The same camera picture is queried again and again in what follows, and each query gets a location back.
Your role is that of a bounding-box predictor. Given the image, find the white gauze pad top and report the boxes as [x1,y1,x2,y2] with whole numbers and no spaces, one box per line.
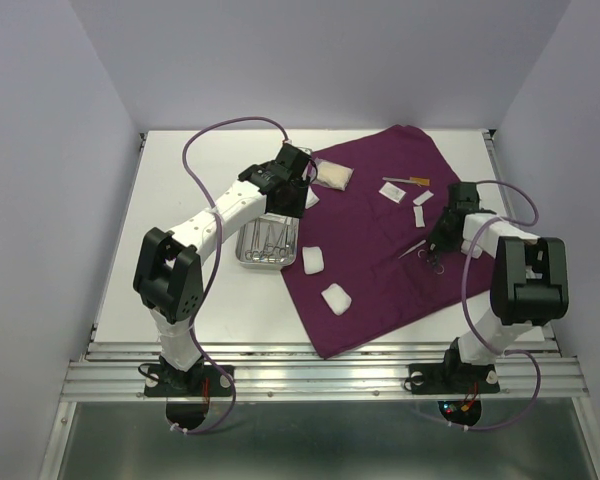
[305,191,319,209]

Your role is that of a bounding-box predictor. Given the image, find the white gauze pad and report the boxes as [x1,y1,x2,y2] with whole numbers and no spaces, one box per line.
[321,283,352,316]
[302,246,324,275]
[305,191,319,209]

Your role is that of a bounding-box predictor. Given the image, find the stainless steel tray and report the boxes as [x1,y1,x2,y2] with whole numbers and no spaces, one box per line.
[235,214,299,270]

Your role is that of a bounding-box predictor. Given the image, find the steel hemostat long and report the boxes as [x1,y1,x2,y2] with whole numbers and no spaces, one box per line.
[260,223,276,262]

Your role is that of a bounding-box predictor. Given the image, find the steel hemostat bottom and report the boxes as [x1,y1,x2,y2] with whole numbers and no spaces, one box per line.
[274,222,293,262]

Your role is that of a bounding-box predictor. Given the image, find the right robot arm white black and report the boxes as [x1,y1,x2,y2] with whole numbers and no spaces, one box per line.
[420,182,569,394]

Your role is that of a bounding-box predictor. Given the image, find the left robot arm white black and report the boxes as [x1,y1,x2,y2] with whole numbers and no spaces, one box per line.
[133,143,315,394]

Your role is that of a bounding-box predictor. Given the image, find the purple surgical cloth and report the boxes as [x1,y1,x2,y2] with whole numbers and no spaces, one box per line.
[279,124,511,360]

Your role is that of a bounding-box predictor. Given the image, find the small white paper strip upper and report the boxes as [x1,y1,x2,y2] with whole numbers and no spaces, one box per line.
[413,190,434,206]

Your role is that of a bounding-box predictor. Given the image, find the small white paper strip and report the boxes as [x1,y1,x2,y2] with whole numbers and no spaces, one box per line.
[413,190,434,206]
[413,205,426,228]

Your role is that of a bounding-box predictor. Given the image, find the scalpel blade orange packet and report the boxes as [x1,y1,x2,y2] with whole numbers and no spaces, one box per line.
[383,177,430,187]

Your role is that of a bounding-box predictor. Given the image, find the bagged beige bandage roll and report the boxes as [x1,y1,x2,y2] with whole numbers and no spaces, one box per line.
[315,159,354,191]

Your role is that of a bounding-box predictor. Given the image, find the small white paper strip lower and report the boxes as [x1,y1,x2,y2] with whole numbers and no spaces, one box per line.
[413,205,426,228]

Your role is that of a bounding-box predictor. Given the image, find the slim steel probe tweezers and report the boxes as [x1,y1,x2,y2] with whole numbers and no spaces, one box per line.
[398,240,426,258]

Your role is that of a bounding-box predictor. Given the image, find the small clear bagged packet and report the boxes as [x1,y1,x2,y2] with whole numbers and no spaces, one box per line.
[379,182,406,204]

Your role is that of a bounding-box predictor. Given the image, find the white gauze pad middle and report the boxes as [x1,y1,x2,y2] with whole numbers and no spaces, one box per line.
[302,246,324,275]

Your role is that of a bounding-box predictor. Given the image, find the white gauze pad bottom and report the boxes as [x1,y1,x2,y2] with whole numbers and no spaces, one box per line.
[321,283,352,316]

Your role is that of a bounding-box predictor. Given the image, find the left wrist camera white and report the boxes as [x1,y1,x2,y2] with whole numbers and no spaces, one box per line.
[289,144,313,157]

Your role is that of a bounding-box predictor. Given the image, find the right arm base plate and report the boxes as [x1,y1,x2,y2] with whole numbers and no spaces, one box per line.
[403,363,500,395]

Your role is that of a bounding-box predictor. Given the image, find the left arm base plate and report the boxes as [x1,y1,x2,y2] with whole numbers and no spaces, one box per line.
[138,363,232,398]

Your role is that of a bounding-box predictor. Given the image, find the aluminium front rail frame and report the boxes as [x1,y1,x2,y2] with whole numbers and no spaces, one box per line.
[60,341,589,403]

